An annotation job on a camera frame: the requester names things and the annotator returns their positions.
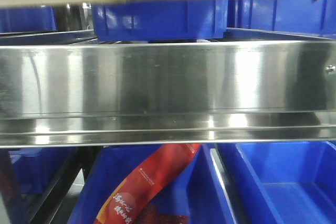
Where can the blue bin upper middle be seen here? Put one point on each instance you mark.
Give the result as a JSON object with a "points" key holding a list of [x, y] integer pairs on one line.
{"points": [[160, 20]]}

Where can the blue bin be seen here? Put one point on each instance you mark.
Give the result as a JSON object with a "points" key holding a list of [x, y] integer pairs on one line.
{"points": [[27, 19], [195, 196], [289, 182], [316, 17], [35, 167], [160, 20]]}

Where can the blue bin lower middle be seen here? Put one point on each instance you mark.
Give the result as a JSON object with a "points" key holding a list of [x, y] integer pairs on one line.
{"points": [[195, 196]]}

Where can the red snack bag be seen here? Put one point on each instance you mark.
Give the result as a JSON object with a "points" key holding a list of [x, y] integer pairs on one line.
{"points": [[139, 187]]}

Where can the blue bin lower right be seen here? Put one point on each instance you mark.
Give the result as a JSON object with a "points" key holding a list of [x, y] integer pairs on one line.
{"points": [[289, 182]]}

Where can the blue bin lower left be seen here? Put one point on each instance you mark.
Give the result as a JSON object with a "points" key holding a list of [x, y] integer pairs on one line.
{"points": [[35, 167]]}

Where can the blue bin upper right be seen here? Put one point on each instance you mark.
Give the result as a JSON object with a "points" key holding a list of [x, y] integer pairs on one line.
{"points": [[316, 17]]}

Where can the blue bin upper left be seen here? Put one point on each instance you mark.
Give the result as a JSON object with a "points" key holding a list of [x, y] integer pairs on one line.
{"points": [[27, 19]]}

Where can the stainless steel shelf rail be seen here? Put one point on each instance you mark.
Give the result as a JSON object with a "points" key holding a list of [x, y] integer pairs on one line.
{"points": [[202, 92]]}

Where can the black shelf frame post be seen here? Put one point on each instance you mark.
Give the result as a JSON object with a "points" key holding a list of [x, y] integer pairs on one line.
{"points": [[44, 207]]}

